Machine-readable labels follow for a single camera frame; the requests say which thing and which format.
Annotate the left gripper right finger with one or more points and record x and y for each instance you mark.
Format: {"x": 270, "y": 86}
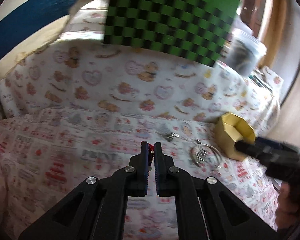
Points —
{"x": 205, "y": 208}

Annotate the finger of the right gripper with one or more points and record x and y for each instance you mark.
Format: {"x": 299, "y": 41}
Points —
{"x": 252, "y": 149}
{"x": 272, "y": 146}

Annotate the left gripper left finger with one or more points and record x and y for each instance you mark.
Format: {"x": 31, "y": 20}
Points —
{"x": 96, "y": 208}

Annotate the person's right hand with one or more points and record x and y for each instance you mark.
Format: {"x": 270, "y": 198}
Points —
{"x": 288, "y": 210}

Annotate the gold octagonal box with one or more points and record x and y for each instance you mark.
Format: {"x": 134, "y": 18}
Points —
{"x": 229, "y": 129}

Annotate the christmas print cloth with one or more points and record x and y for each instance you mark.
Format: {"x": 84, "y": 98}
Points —
{"x": 45, "y": 155}

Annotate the clear plastic lidded tub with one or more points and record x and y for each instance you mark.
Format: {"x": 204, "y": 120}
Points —
{"x": 245, "y": 52}

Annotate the baby bear print cloth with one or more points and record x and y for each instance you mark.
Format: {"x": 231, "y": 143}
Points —
{"x": 71, "y": 67}

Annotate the green black checkered box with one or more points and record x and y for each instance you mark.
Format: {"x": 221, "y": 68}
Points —
{"x": 195, "y": 30}

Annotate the striped Paris bag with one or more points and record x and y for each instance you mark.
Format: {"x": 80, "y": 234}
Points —
{"x": 27, "y": 25}

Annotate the wooden window frame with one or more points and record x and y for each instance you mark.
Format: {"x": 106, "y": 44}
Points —
{"x": 266, "y": 19}

